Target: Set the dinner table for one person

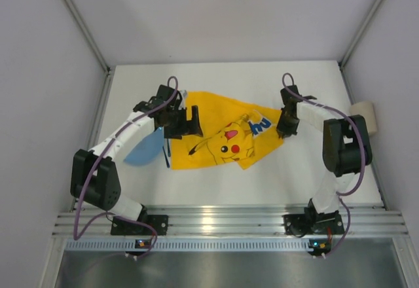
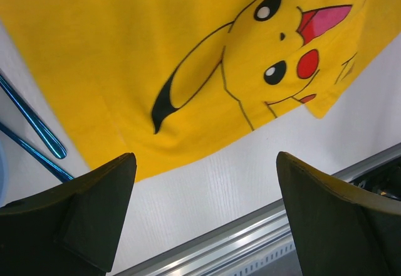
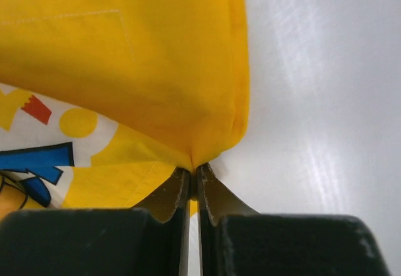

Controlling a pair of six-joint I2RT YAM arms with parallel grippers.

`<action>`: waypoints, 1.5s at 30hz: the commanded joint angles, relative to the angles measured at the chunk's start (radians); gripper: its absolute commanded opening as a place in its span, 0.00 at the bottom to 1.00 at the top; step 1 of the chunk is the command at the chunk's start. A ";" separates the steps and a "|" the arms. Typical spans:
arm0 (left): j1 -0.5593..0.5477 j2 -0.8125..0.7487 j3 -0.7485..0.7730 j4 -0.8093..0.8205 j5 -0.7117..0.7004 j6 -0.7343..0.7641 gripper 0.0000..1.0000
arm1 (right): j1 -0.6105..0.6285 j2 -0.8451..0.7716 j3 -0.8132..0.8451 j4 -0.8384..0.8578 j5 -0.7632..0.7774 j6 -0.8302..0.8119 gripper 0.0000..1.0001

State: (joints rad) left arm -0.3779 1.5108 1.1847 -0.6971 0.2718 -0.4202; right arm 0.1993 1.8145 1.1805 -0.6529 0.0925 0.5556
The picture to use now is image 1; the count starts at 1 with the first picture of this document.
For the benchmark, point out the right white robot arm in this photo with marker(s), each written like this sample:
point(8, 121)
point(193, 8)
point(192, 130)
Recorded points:
point(346, 149)

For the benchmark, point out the blue metallic fork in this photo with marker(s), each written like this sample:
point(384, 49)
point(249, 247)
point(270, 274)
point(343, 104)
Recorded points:
point(166, 158)

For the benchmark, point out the yellow Pikachu cloth placemat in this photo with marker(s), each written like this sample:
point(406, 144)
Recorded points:
point(233, 131)

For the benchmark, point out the left aluminium frame post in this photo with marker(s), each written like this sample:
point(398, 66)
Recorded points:
point(86, 34)

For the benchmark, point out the beige paper cup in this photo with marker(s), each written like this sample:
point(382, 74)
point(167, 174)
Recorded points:
point(366, 110)

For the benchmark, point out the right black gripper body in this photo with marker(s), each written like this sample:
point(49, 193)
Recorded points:
point(285, 126)

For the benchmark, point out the blue metallic spoon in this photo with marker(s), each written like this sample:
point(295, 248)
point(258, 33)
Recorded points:
point(168, 147)

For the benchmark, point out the perforated cable duct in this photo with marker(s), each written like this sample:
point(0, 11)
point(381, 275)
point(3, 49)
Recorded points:
point(198, 245)

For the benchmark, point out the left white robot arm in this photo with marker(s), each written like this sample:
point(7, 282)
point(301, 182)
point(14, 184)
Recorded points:
point(94, 177)

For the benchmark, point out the light blue plate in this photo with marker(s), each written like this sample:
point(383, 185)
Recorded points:
point(147, 150)

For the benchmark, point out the aluminium mounting rail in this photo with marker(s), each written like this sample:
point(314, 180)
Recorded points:
point(218, 221)

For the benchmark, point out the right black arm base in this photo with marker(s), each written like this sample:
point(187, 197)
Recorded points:
point(312, 223)

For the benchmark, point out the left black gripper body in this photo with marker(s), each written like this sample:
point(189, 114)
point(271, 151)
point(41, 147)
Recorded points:
point(188, 122)

